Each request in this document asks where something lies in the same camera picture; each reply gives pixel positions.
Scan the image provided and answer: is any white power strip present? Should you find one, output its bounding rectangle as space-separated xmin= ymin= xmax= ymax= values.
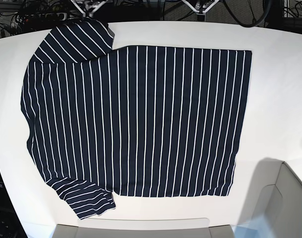
xmin=25 ymin=12 xmax=68 ymax=21

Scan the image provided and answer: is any grey tray at bottom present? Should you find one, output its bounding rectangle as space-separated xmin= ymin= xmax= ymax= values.
xmin=52 ymin=218 xmax=235 ymax=238

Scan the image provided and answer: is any grey bin at right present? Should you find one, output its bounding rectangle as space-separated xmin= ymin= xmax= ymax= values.
xmin=233 ymin=162 xmax=302 ymax=238

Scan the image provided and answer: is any white frame bracket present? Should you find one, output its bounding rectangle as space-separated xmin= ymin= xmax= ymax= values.
xmin=71 ymin=0 xmax=107 ymax=18
xmin=182 ymin=0 xmax=220 ymax=22

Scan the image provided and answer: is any white frame bracket right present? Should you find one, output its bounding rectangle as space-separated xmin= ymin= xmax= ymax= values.
xmin=182 ymin=0 xmax=220 ymax=22

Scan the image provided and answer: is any black equipment rack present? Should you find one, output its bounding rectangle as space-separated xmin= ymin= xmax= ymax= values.
xmin=0 ymin=173 xmax=27 ymax=238

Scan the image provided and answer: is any black thick cable loop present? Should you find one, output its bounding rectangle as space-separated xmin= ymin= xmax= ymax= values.
xmin=221 ymin=0 xmax=269 ymax=28

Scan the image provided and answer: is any navy white striped T-shirt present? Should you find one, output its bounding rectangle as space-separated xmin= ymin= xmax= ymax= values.
xmin=21 ymin=19 xmax=252 ymax=219

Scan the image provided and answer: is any white frame bracket left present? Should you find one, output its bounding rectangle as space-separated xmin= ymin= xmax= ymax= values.
xmin=71 ymin=0 xmax=107 ymax=18

